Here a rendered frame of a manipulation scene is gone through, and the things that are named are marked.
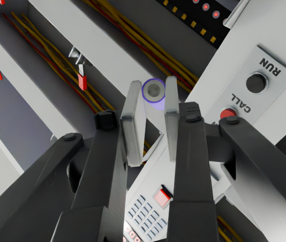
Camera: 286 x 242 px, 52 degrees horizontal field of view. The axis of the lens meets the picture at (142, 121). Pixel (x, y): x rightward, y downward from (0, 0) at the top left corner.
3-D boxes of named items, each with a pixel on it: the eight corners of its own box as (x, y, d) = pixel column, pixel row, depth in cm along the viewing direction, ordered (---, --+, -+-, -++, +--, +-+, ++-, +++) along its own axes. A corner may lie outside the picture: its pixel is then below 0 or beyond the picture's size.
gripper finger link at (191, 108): (180, 140, 13) (249, 135, 13) (177, 102, 18) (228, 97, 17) (183, 168, 14) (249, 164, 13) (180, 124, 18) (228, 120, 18)
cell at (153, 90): (169, 89, 27) (165, 75, 20) (171, 109, 27) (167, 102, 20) (149, 91, 27) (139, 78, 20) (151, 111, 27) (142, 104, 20)
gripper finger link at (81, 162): (123, 174, 14) (64, 180, 14) (132, 129, 19) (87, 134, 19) (118, 147, 13) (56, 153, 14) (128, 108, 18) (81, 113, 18)
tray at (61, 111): (-47, -9, 66) (-61, 42, 72) (130, 192, 47) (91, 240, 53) (30, 8, 83) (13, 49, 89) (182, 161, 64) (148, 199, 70)
